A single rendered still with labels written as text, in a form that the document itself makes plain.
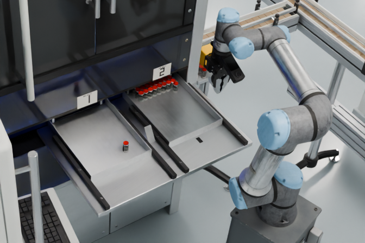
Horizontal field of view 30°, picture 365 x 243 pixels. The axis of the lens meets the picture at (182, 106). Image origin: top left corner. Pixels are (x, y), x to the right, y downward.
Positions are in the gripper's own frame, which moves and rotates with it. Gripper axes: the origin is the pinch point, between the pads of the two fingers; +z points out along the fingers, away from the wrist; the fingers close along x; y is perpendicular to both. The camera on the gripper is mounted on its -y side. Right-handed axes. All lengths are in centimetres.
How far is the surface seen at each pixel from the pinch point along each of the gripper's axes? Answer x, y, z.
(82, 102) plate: 43, 27, 8
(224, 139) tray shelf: -1.7, -5.7, 21.6
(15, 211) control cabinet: 94, -28, -20
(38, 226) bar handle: 88, -28, -9
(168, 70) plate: 4.2, 27.4, 7.9
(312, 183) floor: -87, 6, 110
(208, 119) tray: -2.9, 6.4, 21.3
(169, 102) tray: 5.2, 22.8, 21.3
